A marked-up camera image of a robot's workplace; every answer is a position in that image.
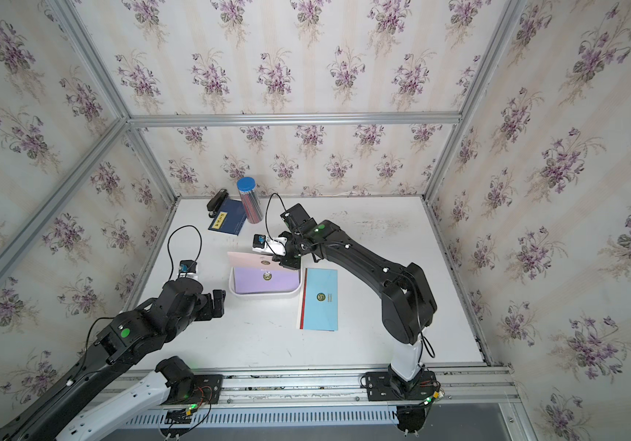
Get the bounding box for white plastic storage box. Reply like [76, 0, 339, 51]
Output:
[227, 252, 303, 298]

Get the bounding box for lavender envelope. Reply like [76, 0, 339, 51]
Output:
[233, 268, 301, 295]

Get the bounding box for light blue envelope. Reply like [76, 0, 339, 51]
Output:
[303, 268, 339, 332]

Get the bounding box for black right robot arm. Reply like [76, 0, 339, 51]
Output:
[279, 204, 438, 394]

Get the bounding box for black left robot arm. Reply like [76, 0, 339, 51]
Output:
[0, 277, 226, 440]

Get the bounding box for dark blue book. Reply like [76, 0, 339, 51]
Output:
[208, 198, 247, 235]

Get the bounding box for blue-lidded pencil tube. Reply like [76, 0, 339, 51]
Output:
[237, 176, 263, 224]

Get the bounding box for black stapler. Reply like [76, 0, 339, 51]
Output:
[206, 189, 229, 219]

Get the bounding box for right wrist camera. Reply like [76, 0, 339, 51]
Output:
[252, 234, 287, 257]

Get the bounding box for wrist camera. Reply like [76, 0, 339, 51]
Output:
[252, 234, 287, 257]
[177, 259, 198, 280]

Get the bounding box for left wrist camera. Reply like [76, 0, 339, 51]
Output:
[177, 259, 198, 280]

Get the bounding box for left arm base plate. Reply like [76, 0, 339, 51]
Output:
[161, 374, 225, 405]

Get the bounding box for black left camera cable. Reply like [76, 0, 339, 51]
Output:
[166, 224, 205, 271]

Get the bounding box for aluminium mounting rail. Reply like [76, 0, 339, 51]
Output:
[91, 366, 521, 410]

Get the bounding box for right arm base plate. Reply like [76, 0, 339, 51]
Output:
[360, 369, 444, 404]

